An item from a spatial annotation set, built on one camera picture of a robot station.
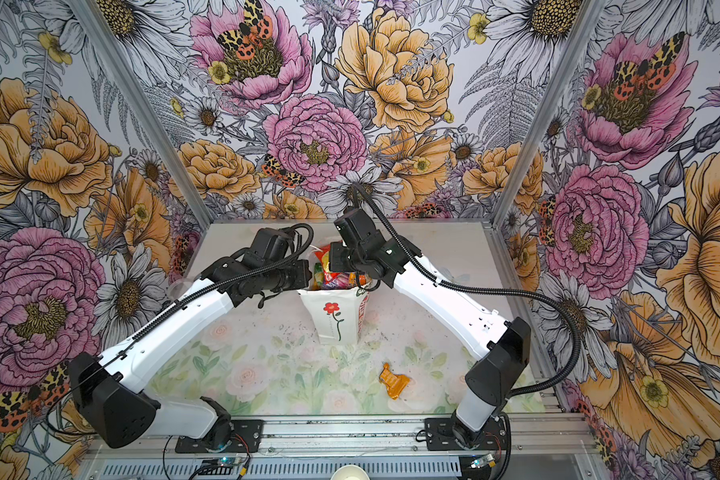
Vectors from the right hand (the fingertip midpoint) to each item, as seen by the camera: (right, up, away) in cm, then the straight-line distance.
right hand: (336, 265), depth 75 cm
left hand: (-7, -5, +3) cm, 9 cm away
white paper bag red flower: (0, -13, +3) cm, 13 cm away
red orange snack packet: (-1, -4, 0) cm, 4 cm away
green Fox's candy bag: (-6, -3, +7) cm, 10 cm away
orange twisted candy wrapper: (+15, -32, +7) cm, 36 cm away
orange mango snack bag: (+6, -2, -11) cm, 12 cm away
